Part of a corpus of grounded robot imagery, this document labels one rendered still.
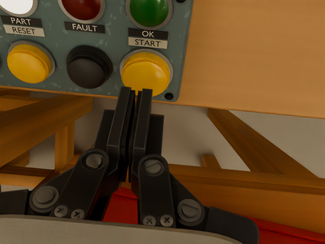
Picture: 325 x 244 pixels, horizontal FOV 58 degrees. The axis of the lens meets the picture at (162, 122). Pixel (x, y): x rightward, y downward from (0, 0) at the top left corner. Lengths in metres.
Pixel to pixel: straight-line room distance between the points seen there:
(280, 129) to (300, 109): 0.99
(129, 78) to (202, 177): 0.21
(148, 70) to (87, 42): 0.04
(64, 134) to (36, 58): 0.77
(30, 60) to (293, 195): 0.30
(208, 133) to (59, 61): 0.99
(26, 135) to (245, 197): 0.45
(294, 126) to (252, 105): 1.02
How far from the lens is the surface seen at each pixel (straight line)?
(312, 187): 0.41
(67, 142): 0.95
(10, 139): 0.59
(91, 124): 1.17
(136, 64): 0.17
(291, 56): 0.23
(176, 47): 0.17
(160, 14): 0.16
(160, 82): 0.17
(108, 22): 0.17
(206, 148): 1.17
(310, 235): 0.38
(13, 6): 0.18
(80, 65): 0.18
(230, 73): 0.21
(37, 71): 0.19
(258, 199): 0.36
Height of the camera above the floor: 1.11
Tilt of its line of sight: 79 degrees down
